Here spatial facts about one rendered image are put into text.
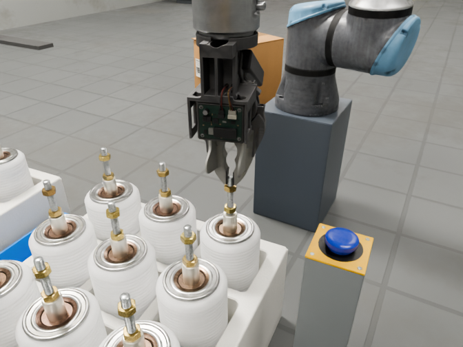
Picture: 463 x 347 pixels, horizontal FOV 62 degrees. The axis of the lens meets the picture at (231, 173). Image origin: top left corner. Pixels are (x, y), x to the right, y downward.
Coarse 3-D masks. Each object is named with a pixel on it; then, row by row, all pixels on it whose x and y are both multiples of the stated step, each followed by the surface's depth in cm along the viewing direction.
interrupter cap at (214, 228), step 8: (216, 216) 62; (240, 216) 62; (208, 224) 60; (216, 224) 61; (240, 224) 61; (248, 224) 61; (208, 232) 59; (216, 232) 59; (224, 232) 59; (240, 232) 59; (248, 232) 59; (216, 240) 57; (224, 240) 57; (232, 240) 57; (240, 240) 57
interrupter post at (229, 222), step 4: (224, 212) 59; (236, 212) 59; (224, 216) 58; (228, 216) 58; (232, 216) 58; (236, 216) 58; (224, 220) 59; (228, 220) 58; (232, 220) 58; (236, 220) 59; (224, 224) 59; (228, 224) 59; (232, 224) 59; (236, 224) 59; (224, 228) 59; (228, 228) 59; (232, 228) 59; (236, 228) 60; (228, 232) 59; (232, 232) 59
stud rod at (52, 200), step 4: (44, 180) 55; (48, 180) 55; (44, 184) 55; (48, 184) 55; (44, 188) 56; (48, 188) 55; (48, 196) 56; (52, 196) 56; (48, 200) 56; (52, 200) 57; (52, 204) 57; (56, 204) 58; (52, 208) 57; (56, 208) 58
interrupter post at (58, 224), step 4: (48, 216) 58; (60, 216) 58; (64, 216) 59; (52, 220) 58; (56, 220) 58; (60, 220) 58; (64, 220) 59; (52, 224) 58; (56, 224) 58; (60, 224) 58; (64, 224) 59; (52, 228) 58; (56, 228) 58; (60, 228) 58; (64, 228) 59; (56, 232) 59; (60, 232) 59; (64, 232) 59
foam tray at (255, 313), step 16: (272, 256) 65; (32, 272) 63; (160, 272) 62; (272, 272) 62; (256, 288) 59; (272, 288) 62; (240, 304) 56; (256, 304) 56; (272, 304) 65; (112, 320) 54; (240, 320) 54; (256, 320) 57; (272, 320) 68; (224, 336) 52; (240, 336) 52; (256, 336) 60
